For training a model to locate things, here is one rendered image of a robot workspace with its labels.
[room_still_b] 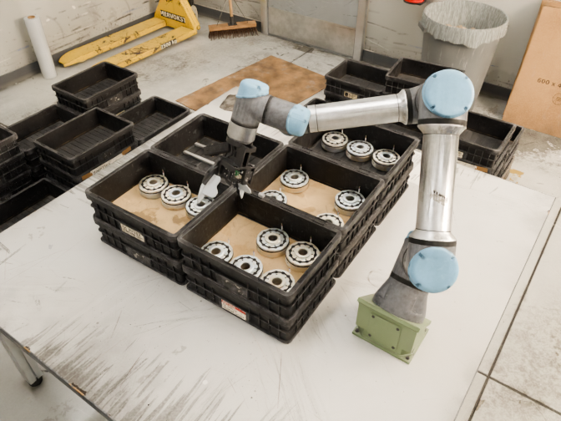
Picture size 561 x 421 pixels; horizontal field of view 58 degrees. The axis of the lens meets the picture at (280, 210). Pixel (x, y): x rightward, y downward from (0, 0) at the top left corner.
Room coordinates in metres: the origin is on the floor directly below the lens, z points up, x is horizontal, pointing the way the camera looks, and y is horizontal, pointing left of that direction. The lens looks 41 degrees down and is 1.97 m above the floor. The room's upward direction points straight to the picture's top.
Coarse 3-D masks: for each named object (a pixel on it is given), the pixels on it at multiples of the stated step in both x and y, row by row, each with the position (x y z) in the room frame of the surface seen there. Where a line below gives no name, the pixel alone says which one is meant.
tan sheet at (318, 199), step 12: (276, 180) 1.47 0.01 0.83; (312, 180) 1.47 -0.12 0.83; (312, 192) 1.40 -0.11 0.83; (324, 192) 1.40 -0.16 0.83; (336, 192) 1.40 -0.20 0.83; (288, 204) 1.34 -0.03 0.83; (300, 204) 1.34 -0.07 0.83; (312, 204) 1.34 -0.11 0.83; (324, 204) 1.34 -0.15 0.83; (348, 216) 1.28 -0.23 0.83
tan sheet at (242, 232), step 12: (240, 216) 1.28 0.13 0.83; (228, 228) 1.22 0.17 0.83; (240, 228) 1.22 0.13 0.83; (252, 228) 1.22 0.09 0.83; (264, 228) 1.22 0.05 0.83; (216, 240) 1.16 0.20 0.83; (240, 240) 1.16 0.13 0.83; (252, 240) 1.16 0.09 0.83; (240, 252) 1.11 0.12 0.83; (252, 252) 1.11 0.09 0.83; (264, 264) 1.06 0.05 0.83; (276, 264) 1.06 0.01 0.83; (300, 276) 1.01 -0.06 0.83
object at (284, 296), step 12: (216, 204) 1.22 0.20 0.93; (276, 204) 1.22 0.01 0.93; (204, 216) 1.16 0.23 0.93; (300, 216) 1.16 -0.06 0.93; (192, 228) 1.11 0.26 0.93; (324, 228) 1.12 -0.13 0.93; (180, 240) 1.06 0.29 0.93; (336, 240) 1.06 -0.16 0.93; (192, 252) 1.03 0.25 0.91; (204, 252) 1.01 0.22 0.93; (324, 252) 1.01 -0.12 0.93; (216, 264) 0.98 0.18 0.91; (228, 264) 0.97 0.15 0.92; (312, 264) 0.97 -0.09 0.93; (240, 276) 0.93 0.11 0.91; (252, 276) 0.92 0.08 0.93; (264, 288) 0.89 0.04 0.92; (276, 288) 0.88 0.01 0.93; (300, 288) 0.89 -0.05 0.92; (288, 300) 0.85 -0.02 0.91
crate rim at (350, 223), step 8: (280, 152) 1.51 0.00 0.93; (304, 152) 1.51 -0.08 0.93; (328, 160) 1.46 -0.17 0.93; (344, 168) 1.42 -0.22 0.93; (352, 168) 1.41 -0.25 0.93; (368, 176) 1.37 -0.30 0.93; (376, 176) 1.37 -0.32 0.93; (256, 192) 1.29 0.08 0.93; (376, 192) 1.28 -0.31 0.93; (272, 200) 1.24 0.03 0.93; (368, 200) 1.24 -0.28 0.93; (296, 208) 1.20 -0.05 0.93; (360, 208) 1.20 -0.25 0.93; (312, 216) 1.16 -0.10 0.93; (352, 216) 1.17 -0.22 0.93; (360, 216) 1.19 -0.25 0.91; (328, 224) 1.13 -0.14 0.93; (352, 224) 1.15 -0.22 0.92; (344, 232) 1.11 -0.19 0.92
